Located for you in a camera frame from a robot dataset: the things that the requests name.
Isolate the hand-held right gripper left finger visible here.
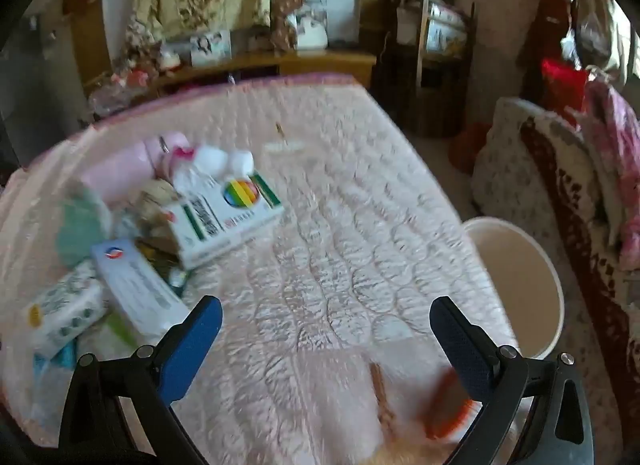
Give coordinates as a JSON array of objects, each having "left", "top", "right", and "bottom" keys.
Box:
[{"left": 59, "top": 295, "right": 223, "bottom": 465}]

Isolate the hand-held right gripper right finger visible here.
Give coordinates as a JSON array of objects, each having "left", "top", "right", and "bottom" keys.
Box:
[{"left": 429, "top": 296, "right": 596, "bottom": 465}]

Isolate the white plastic bucket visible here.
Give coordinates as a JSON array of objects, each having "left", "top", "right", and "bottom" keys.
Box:
[{"left": 462, "top": 217, "right": 566, "bottom": 361}]

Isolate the white box with blue logo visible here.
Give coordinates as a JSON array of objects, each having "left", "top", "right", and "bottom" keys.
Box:
[{"left": 91, "top": 239, "right": 191, "bottom": 341}]

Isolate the white box with rainbow print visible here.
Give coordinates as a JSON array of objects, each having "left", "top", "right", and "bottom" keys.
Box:
[{"left": 165, "top": 170, "right": 285, "bottom": 270}]

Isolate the white patterned tissue packet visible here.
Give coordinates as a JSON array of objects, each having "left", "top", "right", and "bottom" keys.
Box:
[{"left": 27, "top": 260, "right": 111, "bottom": 358}]

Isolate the green cloth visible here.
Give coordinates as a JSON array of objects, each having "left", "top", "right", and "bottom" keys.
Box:
[{"left": 55, "top": 185, "right": 113, "bottom": 268}]

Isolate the orange brush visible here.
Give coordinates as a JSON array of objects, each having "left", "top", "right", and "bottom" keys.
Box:
[{"left": 424, "top": 367, "right": 476, "bottom": 442}]

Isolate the dark green snack wrapper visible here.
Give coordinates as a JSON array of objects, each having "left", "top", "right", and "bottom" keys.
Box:
[{"left": 137, "top": 240, "right": 191, "bottom": 296}]

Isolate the beige crumpled paper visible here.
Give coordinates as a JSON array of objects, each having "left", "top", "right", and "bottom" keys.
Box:
[{"left": 132, "top": 180, "right": 176, "bottom": 246}]

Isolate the pink quilted bed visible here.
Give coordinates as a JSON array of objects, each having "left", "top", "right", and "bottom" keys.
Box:
[{"left": 0, "top": 72, "right": 521, "bottom": 465}]

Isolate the white bottle with pink label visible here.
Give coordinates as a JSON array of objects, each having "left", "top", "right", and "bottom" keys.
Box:
[{"left": 170, "top": 144, "right": 255, "bottom": 186}]

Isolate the pink thermos bottle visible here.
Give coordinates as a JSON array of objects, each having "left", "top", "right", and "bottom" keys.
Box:
[{"left": 80, "top": 131, "right": 186, "bottom": 196}]

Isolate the sofa with crocheted cover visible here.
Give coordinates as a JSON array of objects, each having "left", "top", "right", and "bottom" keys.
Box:
[{"left": 470, "top": 97, "right": 640, "bottom": 446}]

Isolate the red floor bag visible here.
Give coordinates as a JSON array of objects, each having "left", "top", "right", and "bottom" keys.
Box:
[{"left": 449, "top": 122, "right": 494, "bottom": 174}]

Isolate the pink floral cloth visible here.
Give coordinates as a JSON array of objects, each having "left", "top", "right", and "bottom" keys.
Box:
[{"left": 582, "top": 79, "right": 640, "bottom": 271}]

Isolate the dark wooden rack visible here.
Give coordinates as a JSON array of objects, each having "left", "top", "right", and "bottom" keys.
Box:
[{"left": 372, "top": 0, "right": 477, "bottom": 140}]

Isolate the clear plastic bag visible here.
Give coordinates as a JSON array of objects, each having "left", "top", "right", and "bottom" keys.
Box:
[{"left": 87, "top": 72, "right": 151, "bottom": 116}]

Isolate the white red figurine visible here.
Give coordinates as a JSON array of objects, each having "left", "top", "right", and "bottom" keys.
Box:
[{"left": 159, "top": 45, "right": 182, "bottom": 72}]

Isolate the small framed photo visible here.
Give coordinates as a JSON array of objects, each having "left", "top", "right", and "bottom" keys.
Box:
[{"left": 190, "top": 31, "right": 232, "bottom": 66}]

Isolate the wooden cabinet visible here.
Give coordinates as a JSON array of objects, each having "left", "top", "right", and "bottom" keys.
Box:
[{"left": 82, "top": 50, "right": 378, "bottom": 112}]

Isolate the grey refrigerator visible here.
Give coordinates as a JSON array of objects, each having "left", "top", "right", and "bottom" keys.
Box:
[{"left": 0, "top": 15, "right": 87, "bottom": 146}]

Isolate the white framed wedding photo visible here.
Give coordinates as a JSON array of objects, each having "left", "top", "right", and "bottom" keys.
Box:
[{"left": 295, "top": 0, "right": 329, "bottom": 52}]

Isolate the brown floral cloth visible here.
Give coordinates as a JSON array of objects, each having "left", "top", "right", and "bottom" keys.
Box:
[{"left": 272, "top": 0, "right": 307, "bottom": 52}]

